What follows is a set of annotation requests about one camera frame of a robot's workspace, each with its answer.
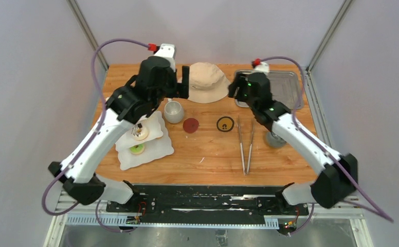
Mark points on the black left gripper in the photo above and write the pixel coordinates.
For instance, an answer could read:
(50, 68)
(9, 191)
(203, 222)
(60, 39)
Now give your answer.
(181, 89)

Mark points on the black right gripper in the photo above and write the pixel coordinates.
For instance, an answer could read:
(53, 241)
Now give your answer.
(239, 82)

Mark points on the white ceramic mug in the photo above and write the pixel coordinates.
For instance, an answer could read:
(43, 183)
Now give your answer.
(173, 112)

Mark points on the grey ceramic mug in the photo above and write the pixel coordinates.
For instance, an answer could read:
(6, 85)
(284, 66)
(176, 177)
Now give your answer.
(274, 141)

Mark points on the white chocolate donut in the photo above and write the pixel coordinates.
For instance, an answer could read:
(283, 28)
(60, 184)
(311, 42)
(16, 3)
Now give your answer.
(140, 132)

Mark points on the white tiered dessert stand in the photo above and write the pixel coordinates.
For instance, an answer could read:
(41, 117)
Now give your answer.
(158, 144)

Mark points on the green frosted donut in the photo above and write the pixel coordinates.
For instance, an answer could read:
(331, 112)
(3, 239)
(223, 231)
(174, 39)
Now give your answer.
(137, 149)

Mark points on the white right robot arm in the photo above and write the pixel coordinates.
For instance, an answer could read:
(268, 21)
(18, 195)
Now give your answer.
(335, 171)

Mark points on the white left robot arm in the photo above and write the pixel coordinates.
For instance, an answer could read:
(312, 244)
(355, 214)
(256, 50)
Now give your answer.
(138, 99)

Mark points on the beige bucket hat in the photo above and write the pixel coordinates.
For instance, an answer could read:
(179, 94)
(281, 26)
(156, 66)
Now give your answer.
(207, 83)

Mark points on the metal serving tray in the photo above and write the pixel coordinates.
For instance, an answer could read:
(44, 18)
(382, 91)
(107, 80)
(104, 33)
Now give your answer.
(285, 88)

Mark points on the dark red round coaster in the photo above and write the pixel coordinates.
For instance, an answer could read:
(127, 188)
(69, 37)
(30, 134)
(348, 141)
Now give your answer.
(190, 125)

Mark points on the yellow black round coaster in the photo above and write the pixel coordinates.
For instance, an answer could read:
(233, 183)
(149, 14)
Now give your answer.
(225, 124)

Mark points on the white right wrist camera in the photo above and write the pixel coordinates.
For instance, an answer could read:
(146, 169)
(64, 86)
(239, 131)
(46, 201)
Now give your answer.
(260, 66)

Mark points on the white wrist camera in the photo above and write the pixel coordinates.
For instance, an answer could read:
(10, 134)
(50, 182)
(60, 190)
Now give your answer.
(167, 51)
(260, 66)

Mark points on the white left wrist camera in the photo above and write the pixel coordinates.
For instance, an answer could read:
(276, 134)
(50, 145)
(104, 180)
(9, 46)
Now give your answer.
(167, 51)

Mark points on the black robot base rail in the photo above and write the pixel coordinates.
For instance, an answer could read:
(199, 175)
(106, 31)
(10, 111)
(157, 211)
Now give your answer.
(214, 206)

